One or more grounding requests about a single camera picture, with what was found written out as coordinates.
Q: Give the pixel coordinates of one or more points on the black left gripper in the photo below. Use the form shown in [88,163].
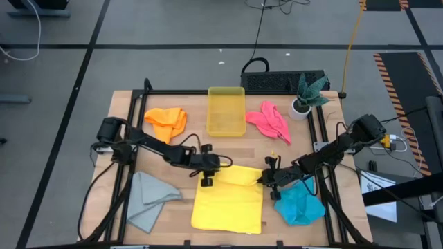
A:
[204,162]

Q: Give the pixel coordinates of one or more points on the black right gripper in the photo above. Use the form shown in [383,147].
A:
[284,175]

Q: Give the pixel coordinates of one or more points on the blue microfiber towel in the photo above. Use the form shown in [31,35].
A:
[301,207]

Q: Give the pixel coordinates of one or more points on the yellow microfiber towel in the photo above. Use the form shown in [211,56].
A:
[228,207]

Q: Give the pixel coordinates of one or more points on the yellow translucent plastic bin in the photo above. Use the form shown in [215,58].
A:
[226,110]

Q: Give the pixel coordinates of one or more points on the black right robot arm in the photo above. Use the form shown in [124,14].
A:
[332,150]

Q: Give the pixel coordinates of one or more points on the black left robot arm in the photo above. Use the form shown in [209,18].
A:
[152,143]

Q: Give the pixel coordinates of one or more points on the pink microfiber towel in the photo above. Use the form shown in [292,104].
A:
[270,122]

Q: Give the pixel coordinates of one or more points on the orange microfiber towel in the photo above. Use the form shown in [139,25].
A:
[166,121]

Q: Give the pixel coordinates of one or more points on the grey microfiber towel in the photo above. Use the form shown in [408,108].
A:
[149,200]

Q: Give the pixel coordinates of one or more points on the small yellow tag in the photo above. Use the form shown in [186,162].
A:
[274,154]

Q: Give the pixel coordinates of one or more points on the white plant pot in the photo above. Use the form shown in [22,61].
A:
[296,112]

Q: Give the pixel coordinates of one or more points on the green snake plant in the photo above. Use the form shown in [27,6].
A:
[309,93]

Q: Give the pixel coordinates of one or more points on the white paper sheet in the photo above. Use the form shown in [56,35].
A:
[379,193]

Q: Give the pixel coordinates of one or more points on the yellow power plug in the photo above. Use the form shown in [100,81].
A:
[385,140]

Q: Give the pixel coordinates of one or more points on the black metal beam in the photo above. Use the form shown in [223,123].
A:
[408,188]

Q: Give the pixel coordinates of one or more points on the black hazard-striped floor mat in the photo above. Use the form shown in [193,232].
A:
[384,4]
[405,97]

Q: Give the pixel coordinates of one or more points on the grey floor foot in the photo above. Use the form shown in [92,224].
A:
[14,99]

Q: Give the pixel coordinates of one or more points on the dark desk base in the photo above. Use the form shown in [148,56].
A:
[38,4]

